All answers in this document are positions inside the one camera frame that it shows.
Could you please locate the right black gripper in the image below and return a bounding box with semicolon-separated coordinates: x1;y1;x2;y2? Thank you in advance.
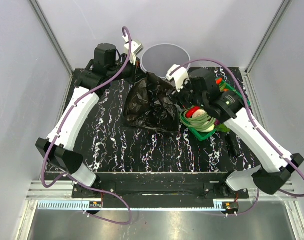
166;74;207;113

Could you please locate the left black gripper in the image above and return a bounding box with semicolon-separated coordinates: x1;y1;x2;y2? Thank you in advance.
107;53;148;86

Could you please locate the grey plastic trash bin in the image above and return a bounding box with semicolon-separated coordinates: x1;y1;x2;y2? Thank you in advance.
140;43;191;79

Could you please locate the black plastic trash bag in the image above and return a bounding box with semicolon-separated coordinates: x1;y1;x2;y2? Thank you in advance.
123;72;180;133

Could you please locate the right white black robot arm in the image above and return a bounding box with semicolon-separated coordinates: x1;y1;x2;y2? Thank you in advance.
166;65;304;198

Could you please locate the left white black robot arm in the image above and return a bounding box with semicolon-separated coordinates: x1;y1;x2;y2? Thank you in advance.
35;41;144;198

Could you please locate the orange toy carrot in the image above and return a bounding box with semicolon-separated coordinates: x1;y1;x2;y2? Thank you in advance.
215;78;223;85

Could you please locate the white toy mushroom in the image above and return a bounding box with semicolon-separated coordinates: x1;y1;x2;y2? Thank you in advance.
192;109;206;119

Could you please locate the red toy chili pepper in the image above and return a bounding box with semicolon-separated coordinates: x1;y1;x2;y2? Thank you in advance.
185;106;200;119

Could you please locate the green toy bean bundle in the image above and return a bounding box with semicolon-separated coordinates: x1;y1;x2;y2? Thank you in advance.
179;111;216;133

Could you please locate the green toy leaf vegetable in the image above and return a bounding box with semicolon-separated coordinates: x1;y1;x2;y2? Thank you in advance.
215;124;231;133

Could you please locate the green plastic vegetable basket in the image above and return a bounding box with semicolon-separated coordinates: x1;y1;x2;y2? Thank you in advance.
179;80;250;142

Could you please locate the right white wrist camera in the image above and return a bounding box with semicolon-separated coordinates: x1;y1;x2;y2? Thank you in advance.
165;64;189;92

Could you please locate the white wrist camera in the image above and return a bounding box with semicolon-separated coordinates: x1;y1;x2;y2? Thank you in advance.
122;35;144;65
165;64;189;92

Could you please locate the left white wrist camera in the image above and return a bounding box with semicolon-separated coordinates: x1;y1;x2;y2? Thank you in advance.
122;35;144;65

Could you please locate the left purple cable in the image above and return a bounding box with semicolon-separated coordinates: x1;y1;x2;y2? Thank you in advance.
41;26;133;225

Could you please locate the purple cable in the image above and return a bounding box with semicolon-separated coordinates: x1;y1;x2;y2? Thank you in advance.
166;58;304;217
41;26;133;225

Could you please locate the aluminium frame rail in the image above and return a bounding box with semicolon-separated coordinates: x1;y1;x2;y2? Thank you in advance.
28;0;74;76

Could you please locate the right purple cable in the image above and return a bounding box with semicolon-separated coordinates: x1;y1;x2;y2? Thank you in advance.
166;58;304;217

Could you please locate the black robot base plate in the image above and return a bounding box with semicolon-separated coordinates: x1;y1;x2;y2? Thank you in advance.
71;171;250;210

